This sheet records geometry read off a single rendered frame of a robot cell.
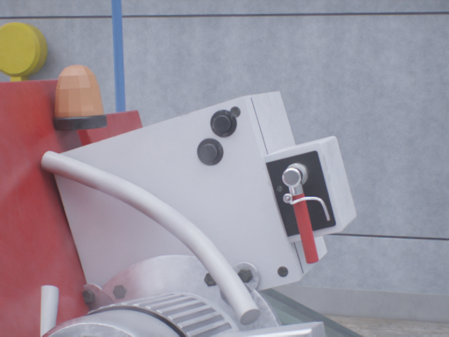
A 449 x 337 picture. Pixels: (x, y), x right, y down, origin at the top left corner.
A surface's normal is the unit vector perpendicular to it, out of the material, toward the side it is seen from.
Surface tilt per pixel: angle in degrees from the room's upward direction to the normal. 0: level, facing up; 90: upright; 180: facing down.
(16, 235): 71
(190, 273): 81
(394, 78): 90
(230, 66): 90
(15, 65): 90
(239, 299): 45
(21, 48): 90
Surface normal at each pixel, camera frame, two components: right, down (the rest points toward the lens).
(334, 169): 0.92, -0.23
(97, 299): -0.26, -0.05
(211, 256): -0.23, -0.56
